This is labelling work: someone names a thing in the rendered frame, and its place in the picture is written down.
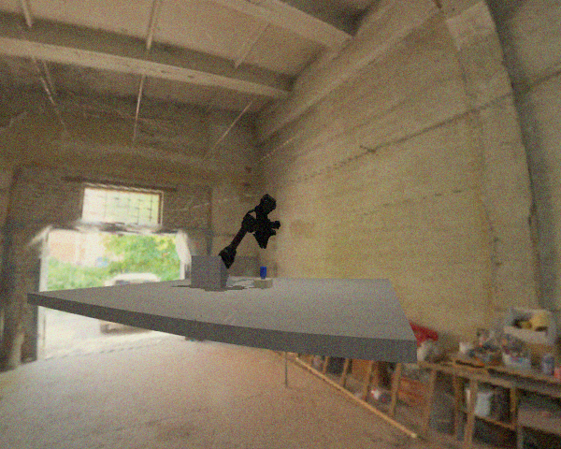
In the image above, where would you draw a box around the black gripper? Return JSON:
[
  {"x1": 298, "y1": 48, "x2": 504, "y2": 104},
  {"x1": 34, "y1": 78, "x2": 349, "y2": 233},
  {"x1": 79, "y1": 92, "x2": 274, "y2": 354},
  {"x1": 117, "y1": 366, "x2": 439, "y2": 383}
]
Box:
[{"x1": 248, "y1": 216, "x2": 276, "y2": 249}]

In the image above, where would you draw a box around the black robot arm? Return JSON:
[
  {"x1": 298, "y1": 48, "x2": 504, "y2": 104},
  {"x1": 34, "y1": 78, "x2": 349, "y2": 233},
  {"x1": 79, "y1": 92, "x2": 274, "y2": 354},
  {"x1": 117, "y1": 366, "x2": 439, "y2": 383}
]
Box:
[{"x1": 218, "y1": 194, "x2": 281, "y2": 269}]

